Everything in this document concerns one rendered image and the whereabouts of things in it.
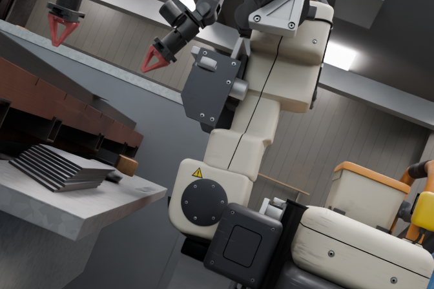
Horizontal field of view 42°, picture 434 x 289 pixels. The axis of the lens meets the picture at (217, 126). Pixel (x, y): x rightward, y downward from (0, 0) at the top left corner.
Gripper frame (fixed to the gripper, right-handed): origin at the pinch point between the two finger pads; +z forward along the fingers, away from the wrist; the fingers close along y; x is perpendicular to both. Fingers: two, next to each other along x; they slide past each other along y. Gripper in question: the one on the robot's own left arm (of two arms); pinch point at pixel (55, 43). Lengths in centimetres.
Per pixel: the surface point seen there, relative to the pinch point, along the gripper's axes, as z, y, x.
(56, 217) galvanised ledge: 11, 72, 33
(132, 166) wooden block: 33, -38, 22
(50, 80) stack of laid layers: 3.9, 27.9, 11.6
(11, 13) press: 82, -864, -414
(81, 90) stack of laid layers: 8.0, 4.8, 11.1
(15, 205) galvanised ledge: 12, 72, 28
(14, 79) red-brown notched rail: 0, 56, 17
